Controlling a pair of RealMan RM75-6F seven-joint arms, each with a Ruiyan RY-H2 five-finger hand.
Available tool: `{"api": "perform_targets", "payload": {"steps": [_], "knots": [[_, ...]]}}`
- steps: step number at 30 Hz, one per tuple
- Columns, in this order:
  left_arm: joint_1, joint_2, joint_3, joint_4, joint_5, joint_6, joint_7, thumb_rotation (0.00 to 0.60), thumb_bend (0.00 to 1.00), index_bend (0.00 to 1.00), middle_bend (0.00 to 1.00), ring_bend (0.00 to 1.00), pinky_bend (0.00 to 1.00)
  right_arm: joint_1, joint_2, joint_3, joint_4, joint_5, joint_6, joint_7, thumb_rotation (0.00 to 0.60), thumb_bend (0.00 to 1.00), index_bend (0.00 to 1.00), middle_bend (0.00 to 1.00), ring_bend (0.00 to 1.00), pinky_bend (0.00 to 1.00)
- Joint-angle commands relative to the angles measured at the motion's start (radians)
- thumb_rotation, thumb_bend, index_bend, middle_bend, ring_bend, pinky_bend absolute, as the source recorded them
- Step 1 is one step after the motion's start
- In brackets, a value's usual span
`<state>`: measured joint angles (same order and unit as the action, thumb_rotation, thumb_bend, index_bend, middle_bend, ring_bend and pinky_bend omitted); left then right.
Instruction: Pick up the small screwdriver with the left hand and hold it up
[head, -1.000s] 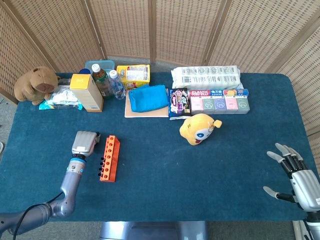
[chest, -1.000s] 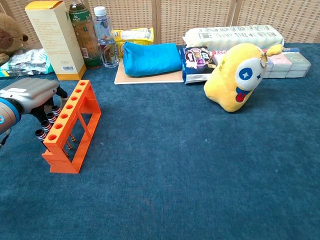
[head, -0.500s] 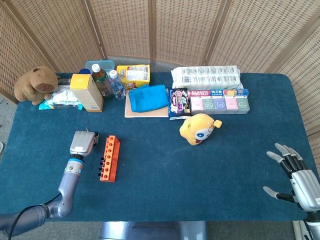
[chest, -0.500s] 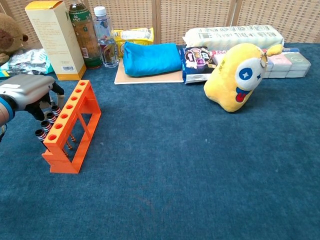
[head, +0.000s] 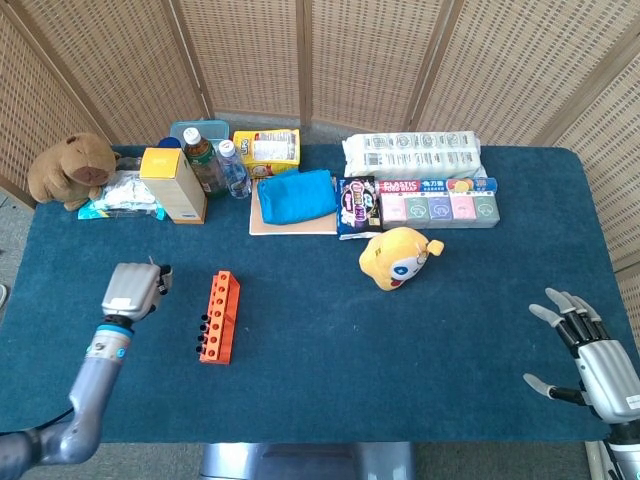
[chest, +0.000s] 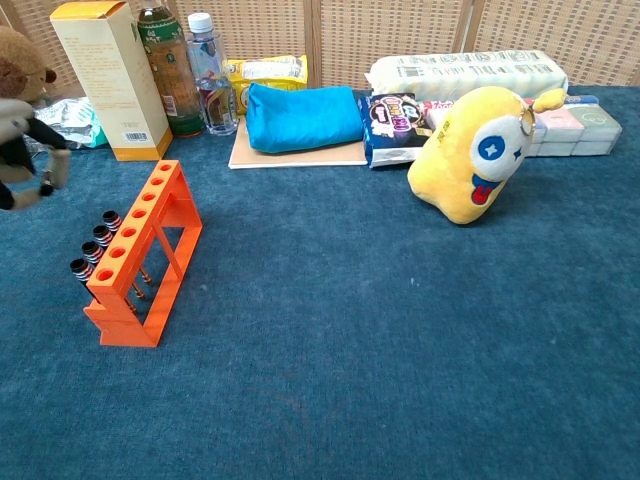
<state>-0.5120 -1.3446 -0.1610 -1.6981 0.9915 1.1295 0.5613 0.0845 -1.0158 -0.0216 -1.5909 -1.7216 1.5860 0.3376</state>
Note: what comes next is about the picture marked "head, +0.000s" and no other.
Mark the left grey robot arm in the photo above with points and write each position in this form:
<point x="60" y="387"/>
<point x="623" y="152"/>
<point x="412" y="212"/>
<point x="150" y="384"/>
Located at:
<point x="95" y="380"/>

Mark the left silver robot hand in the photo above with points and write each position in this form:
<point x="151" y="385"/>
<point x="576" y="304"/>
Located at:
<point x="130" y="290"/>

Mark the blue carpet table cover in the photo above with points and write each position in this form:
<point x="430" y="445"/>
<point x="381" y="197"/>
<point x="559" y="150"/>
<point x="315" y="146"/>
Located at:
<point x="350" y="350"/>

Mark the dark purple printed packet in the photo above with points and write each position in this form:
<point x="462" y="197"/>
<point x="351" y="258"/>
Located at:
<point x="357" y="207"/>

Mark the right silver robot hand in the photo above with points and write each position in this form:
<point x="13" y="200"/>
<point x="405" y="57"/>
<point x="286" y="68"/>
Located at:
<point x="607" y="375"/>

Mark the yellow plush toy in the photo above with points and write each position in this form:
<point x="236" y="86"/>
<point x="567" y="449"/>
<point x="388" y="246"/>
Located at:
<point x="395" y="260"/>

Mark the beige flat board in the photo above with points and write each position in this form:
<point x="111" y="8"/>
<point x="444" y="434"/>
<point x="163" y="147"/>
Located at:
<point x="295" y="229"/>

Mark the blue folded cloth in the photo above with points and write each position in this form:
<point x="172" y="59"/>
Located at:
<point x="297" y="197"/>

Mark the silver wet wipes pack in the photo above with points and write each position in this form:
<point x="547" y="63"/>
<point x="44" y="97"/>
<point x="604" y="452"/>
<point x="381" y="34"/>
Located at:
<point x="125" y="197"/>

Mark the pastel tissue pack bundle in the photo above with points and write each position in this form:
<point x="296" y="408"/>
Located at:
<point x="440" y="210"/>

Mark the clear water bottle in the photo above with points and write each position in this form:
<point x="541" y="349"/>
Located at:
<point x="235" y="172"/>

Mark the white paper towel pack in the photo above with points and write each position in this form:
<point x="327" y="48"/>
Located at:
<point x="415" y="152"/>

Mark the plastic food wrap box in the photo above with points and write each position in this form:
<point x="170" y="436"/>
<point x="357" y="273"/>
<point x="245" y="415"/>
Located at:
<point x="415" y="186"/>

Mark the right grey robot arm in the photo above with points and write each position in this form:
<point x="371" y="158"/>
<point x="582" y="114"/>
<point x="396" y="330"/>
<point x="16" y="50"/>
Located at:
<point x="627" y="450"/>

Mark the orange tube rack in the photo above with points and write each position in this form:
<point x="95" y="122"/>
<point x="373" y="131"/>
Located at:
<point x="222" y="320"/>

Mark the wicker folding screen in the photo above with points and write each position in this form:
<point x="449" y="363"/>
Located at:
<point x="250" y="50"/>

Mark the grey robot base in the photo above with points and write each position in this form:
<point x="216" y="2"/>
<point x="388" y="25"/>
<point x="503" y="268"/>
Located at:
<point x="300" y="462"/>

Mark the blue lidded plastic container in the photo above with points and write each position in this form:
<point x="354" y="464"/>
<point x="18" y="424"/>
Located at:
<point x="210" y="131"/>

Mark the brown capybara plush toy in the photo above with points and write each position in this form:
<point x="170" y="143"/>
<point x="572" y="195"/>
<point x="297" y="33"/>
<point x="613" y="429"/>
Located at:
<point x="70" y="167"/>

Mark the cream and yellow carton box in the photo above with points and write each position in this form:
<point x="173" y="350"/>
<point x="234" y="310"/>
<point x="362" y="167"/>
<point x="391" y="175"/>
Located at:
<point x="175" y="190"/>

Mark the yellow snack bag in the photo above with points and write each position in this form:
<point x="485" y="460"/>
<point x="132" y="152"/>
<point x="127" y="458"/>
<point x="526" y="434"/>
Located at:
<point x="267" y="150"/>

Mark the green tea bottle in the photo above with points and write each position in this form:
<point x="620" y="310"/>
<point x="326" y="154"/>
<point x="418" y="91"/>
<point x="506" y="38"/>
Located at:
<point x="205" y="165"/>

